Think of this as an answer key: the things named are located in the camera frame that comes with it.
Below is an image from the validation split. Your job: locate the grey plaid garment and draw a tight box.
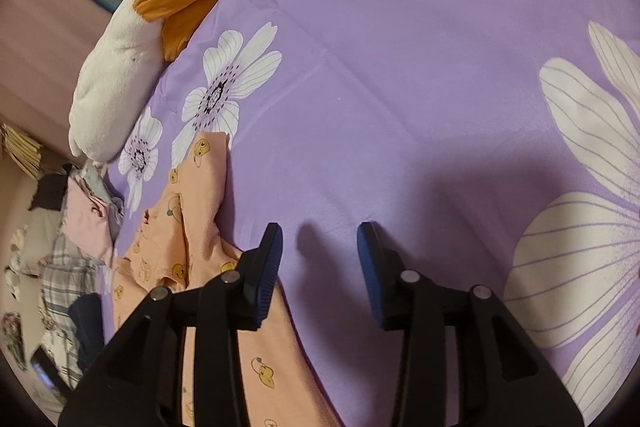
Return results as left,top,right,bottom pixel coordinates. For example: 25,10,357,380
40,234,107,380

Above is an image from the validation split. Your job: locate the white and orange plush duck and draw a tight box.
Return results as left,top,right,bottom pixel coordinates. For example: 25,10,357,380
69,0,258,160

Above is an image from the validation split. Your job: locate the peach printed small garment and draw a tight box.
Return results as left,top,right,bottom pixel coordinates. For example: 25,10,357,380
111,132,346,427

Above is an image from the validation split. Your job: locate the purple floral bedsheet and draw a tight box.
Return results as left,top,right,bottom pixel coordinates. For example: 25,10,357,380
95,0,640,427

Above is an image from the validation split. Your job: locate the yellowish stack of paper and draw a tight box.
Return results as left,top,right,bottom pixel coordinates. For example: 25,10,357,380
0,123,44,180

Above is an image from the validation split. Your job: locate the black cloth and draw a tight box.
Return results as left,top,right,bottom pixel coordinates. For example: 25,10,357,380
29,173,69,211

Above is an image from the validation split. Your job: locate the light grey garment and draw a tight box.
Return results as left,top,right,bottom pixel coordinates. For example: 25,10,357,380
82,162,126,228

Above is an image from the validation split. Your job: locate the navy garment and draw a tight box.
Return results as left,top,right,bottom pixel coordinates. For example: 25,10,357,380
67,294,106,370

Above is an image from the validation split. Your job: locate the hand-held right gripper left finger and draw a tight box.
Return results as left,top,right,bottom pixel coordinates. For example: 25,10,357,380
59,223,284,427

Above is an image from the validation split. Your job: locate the pink garment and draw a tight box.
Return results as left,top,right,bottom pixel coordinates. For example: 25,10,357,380
62,179,118,265

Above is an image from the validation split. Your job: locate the black device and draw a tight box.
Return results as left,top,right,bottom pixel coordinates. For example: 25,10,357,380
30,346,69,397

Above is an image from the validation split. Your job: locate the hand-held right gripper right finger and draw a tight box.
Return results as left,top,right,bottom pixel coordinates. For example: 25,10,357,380
356,221,584,427

